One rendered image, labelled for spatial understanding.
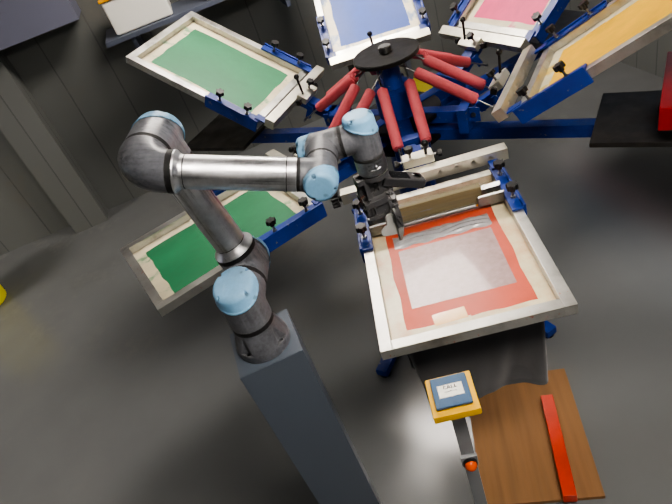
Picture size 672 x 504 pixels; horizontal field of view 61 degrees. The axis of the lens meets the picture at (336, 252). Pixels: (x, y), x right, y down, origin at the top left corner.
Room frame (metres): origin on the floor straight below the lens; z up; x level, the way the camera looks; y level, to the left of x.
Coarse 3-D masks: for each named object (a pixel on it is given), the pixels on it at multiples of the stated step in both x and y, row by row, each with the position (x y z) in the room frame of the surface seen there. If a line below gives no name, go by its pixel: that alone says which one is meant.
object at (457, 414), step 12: (468, 372) 1.00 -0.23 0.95; (468, 384) 0.96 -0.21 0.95; (432, 396) 0.97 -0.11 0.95; (432, 408) 0.93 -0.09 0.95; (456, 408) 0.91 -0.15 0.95; (468, 408) 0.89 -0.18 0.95; (480, 408) 0.88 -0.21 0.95; (444, 420) 0.90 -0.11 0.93; (456, 420) 0.94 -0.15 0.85; (456, 432) 0.94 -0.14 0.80; (468, 432) 0.93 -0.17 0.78; (468, 444) 0.93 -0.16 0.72; (468, 456) 0.93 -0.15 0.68; (468, 480) 0.94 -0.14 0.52; (480, 480) 0.93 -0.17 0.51; (480, 492) 0.94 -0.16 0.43
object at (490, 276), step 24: (456, 216) 1.68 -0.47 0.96; (456, 240) 1.55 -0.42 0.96; (480, 240) 1.50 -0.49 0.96; (504, 240) 1.46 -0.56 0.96; (456, 264) 1.43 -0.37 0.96; (480, 264) 1.39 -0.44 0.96; (504, 264) 1.35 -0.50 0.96; (480, 288) 1.29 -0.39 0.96; (504, 288) 1.25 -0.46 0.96; (528, 288) 1.21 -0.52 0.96; (480, 312) 1.19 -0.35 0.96
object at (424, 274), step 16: (416, 224) 1.72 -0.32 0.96; (432, 224) 1.69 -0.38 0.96; (432, 240) 1.60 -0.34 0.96; (400, 256) 1.58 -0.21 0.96; (416, 256) 1.55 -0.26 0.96; (432, 256) 1.51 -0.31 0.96; (448, 256) 1.48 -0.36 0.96; (400, 272) 1.50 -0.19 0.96; (416, 272) 1.47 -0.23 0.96; (432, 272) 1.44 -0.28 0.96; (448, 272) 1.41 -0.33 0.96; (400, 288) 1.42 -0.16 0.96; (416, 288) 1.39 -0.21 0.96; (432, 288) 1.36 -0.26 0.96; (448, 288) 1.34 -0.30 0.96; (416, 304) 1.32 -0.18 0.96; (432, 304) 1.30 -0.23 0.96; (448, 304) 1.27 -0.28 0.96; (464, 304) 1.25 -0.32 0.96; (416, 320) 1.26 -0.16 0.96; (432, 320) 1.23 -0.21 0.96
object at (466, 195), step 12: (444, 192) 1.70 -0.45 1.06; (456, 192) 1.68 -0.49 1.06; (468, 192) 1.67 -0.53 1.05; (480, 192) 1.66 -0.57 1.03; (408, 204) 1.71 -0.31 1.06; (420, 204) 1.70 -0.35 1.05; (432, 204) 1.69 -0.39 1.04; (444, 204) 1.68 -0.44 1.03; (456, 204) 1.68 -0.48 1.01; (468, 204) 1.67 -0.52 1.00; (408, 216) 1.71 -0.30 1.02; (420, 216) 1.70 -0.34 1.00
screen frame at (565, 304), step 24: (408, 192) 1.89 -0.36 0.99; (432, 192) 1.84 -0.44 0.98; (528, 240) 1.38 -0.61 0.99; (552, 264) 1.24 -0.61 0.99; (552, 288) 1.16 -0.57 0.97; (384, 312) 1.30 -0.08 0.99; (504, 312) 1.13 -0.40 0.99; (528, 312) 1.09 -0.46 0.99; (552, 312) 1.07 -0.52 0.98; (576, 312) 1.06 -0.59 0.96; (384, 336) 1.21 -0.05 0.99; (408, 336) 1.17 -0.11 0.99; (432, 336) 1.14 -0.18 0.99; (456, 336) 1.12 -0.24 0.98; (480, 336) 1.11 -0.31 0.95
